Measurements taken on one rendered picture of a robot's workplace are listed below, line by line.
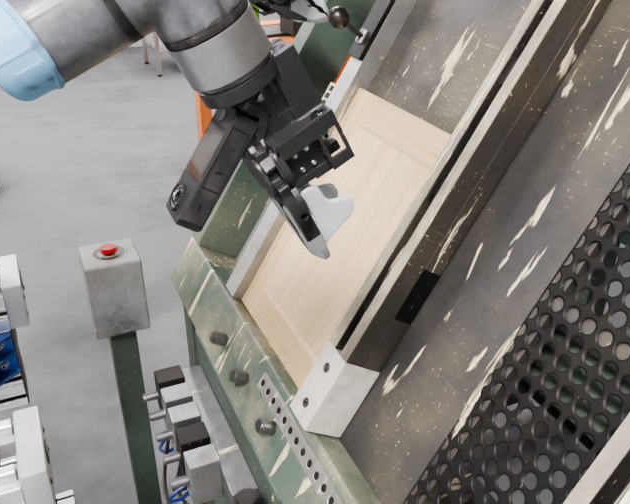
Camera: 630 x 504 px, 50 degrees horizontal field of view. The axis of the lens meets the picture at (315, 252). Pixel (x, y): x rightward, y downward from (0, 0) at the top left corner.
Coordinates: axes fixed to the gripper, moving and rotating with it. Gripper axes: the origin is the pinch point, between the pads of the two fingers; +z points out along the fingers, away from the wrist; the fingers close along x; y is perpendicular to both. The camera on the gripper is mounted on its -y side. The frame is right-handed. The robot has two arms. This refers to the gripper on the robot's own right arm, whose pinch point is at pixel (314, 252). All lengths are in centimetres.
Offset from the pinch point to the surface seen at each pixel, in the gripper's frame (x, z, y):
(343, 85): 61, 17, 29
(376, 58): 59, 15, 37
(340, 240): 40, 30, 10
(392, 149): 40, 21, 26
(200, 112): 386, 131, 33
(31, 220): 323, 104, -86
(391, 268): 19.7, 25.0, 11.0
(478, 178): 15.8, 17.7, 26.9
